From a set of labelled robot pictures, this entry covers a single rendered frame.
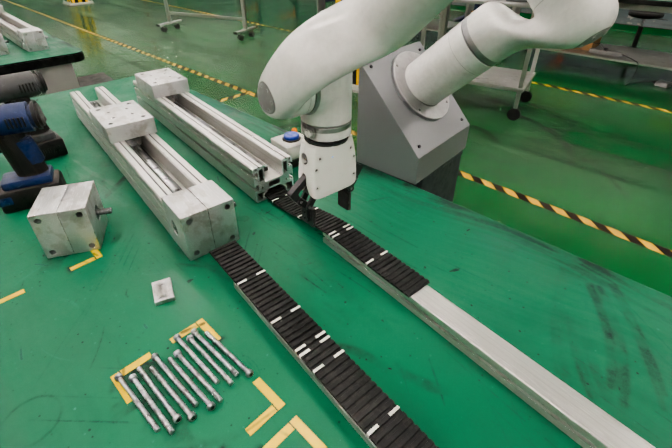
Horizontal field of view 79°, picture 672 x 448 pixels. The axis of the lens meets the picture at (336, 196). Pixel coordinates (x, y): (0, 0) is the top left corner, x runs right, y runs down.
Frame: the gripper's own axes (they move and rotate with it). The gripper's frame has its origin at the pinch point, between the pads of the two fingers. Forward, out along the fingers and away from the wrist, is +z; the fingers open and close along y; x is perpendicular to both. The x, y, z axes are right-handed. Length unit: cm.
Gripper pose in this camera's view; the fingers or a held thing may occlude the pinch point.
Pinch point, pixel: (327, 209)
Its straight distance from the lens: 77.4
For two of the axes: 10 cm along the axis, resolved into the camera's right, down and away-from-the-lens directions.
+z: 0.0, 8.4, 5.4
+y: 7.7, -3.4, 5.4
